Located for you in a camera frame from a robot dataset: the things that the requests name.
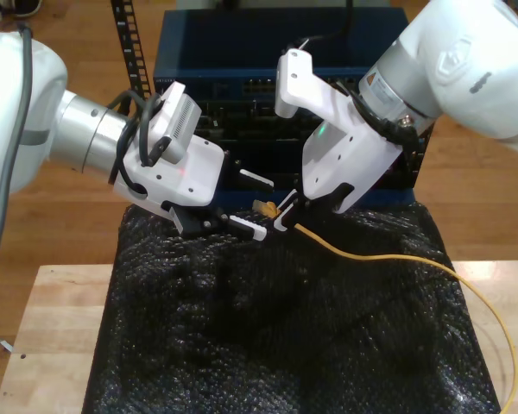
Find grey arm hose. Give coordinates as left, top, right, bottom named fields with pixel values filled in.
left=0, top=21, right=35, bottom=277

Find black shoe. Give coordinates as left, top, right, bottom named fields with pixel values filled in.
left=11, top=0, right=44, bottom=19

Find black bubble mat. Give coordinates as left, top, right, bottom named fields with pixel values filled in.
left=82, top=200, right=502, bottom=414

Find yellow network cable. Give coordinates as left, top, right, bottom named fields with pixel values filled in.
left=250, top=198, right=518, bottom=414

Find blue rack base unit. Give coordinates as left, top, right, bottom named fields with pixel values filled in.
left=215, top=187, right=417, bottom=213

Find black rack server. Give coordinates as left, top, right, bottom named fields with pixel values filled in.
left=185, top=97, right=433, bottom=143

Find blue network switch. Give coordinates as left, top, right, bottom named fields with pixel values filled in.
left=152, top=8, right=415, bottom=98

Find black perforated rack post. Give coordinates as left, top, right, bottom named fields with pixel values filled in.
left=110, top=0, right=155, bottom=103
left=412, top=122, right=436, bottom=191

